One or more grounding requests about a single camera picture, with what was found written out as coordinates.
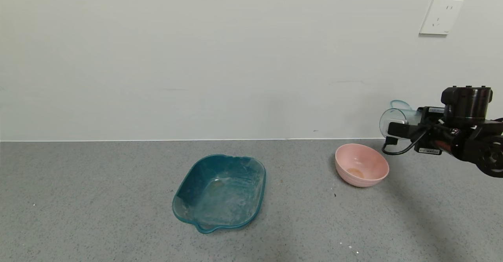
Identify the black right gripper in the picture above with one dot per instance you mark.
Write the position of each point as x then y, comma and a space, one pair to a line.
428, 130

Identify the clear ribbed plastic cup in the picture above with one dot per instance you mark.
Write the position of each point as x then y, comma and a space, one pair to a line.
410, 116

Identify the beige powder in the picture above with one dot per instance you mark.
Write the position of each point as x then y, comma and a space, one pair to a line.
355, 173

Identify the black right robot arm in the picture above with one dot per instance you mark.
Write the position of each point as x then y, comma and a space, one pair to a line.
467, 105

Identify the pink bowl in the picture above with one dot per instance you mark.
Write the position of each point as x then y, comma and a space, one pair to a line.
361, 180

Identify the teal plastic tray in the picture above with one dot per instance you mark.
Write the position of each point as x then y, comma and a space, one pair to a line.
220, 191

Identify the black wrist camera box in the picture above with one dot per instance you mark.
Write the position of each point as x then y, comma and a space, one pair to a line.
402, 129

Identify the white wall socket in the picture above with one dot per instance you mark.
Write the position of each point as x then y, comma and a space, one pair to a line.
440, 16

